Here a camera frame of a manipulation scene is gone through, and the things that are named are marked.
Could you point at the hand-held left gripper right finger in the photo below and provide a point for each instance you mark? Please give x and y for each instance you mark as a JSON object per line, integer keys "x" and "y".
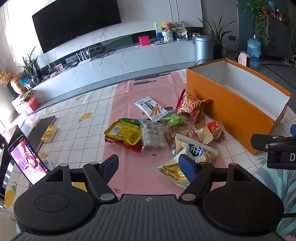
{"x": 186, "y": 166}

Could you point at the red striped snack bag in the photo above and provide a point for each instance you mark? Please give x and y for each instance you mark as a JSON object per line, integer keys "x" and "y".
{"x": 192, "y": 104}

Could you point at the red storage box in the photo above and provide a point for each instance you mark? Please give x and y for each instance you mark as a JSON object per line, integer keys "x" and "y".
{"x": 144, "y": 40}

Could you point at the teal patterned cloth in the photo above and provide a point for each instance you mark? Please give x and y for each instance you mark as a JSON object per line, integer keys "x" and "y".
{"x": 282, "y": 192}

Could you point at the potted plant in black pot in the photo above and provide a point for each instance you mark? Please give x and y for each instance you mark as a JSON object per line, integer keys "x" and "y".
{"x": 217, "y": 34}

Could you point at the white snack stick packet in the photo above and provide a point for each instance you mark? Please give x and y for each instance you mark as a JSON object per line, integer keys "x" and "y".
{"x": 150, "y": 107}

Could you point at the silver trash can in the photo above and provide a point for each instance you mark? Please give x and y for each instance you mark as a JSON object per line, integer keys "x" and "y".
{"x": 203, "y": 49}

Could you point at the white marble television console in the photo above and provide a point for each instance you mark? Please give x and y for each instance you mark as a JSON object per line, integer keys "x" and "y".
{"x": 129, "y": 64}

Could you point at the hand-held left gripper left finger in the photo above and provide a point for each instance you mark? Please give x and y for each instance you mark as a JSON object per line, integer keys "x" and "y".
{"x": 110, "y": 165}

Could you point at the small yellow box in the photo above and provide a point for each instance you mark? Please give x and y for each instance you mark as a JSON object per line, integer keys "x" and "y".
{"x": 49, "y": 133}

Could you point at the trailing green vine plant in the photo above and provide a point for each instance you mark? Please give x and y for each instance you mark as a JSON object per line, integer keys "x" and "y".
{"x": 257, "y": 16}

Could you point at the black flat screen television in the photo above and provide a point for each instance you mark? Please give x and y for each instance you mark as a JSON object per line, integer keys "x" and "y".
{"x": 76, "y": 20}

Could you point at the white blue cookie packet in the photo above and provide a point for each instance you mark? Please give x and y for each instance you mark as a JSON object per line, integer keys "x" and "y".
{"x": 196, "y": 150}

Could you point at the white router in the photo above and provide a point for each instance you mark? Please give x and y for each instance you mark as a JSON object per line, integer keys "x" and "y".
{"x": 83, "y": 60}

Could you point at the green snack packet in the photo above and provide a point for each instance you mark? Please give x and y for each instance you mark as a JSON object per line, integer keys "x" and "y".
{"x": 173, "y": 119}

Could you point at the clear packet of white candy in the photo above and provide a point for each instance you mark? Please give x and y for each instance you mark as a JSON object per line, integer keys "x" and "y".
{"x": 153, "y": 135}

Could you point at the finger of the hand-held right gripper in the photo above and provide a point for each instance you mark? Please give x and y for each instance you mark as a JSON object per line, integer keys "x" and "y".
{"x": 293, "y": 131}
{"x": 261, "y": 141}

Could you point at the orange cardboard box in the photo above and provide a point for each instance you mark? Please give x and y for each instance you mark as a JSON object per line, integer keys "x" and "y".
{"x": 231, "y": 111}

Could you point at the pink space heater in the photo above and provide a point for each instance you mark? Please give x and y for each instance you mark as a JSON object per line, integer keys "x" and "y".
{"x": 244, "y": 59}

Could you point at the blue water jug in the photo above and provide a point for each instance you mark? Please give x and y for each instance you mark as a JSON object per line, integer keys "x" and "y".
{"x": 254, "y": 48}

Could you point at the green plant in glass vase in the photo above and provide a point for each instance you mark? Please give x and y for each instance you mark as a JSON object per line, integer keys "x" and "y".
{"x": 30, "y": 66}

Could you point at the bread packet with red label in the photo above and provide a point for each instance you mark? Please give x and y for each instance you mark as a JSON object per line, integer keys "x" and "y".
{"x": 217, "y": 132}

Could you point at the dried orange flowers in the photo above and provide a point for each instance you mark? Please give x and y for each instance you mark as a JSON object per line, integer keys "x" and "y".
{"x": 5, "y": 77}

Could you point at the red foil snack bag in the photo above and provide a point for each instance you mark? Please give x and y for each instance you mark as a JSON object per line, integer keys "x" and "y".
{"x": 124, "y": 147}

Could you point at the plush toy bouquet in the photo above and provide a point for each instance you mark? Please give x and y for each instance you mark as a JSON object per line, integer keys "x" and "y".
{"x": 167, "y": 31}

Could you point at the yellow dried fruit packet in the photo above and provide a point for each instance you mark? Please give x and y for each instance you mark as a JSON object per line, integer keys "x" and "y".
{"x": 170, "y": 171}

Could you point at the smartphone with lit screen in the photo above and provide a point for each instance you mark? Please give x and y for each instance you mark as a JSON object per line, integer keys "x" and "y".
{"x": 27, "y": 160}

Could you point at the brown paper nut packet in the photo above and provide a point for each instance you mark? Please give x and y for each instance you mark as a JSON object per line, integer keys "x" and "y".
{"x": 198, "y": 135}

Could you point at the pink table mat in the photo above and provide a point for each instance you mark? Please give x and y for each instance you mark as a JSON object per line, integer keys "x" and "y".
{"x": 131, "y": 169}

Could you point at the yellow snack packet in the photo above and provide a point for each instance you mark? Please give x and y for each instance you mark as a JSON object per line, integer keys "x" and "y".
{"x": 124, "y": 132}

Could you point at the dark grey cabinet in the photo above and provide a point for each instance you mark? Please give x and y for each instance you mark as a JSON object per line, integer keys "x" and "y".
{"x": 281, "y": 37}

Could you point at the red gift box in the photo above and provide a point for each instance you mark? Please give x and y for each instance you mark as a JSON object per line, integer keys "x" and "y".
{"x": 30, "y": 105}

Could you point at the small kitchen scale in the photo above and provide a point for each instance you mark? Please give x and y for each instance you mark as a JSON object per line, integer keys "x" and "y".
{"x": 159, "y": 42}

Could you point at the round paper hand fan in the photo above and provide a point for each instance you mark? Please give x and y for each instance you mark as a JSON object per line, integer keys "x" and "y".
{"x": 179, "y": 26}

